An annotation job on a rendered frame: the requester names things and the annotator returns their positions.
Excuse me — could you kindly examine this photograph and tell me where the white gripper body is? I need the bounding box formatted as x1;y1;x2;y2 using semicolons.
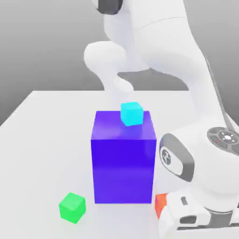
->
158;205;239;239

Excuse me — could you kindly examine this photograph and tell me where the small red cube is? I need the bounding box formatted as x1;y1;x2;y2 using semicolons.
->
154;193;168;220

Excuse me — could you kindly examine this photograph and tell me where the small green cube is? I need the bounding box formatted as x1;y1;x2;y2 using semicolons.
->
58;192;86;225

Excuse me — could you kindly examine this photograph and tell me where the small cyan cube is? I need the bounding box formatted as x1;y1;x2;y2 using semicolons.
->
120;101;144;127

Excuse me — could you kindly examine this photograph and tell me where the large blue box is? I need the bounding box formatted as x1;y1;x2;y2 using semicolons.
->
91;110;157;204

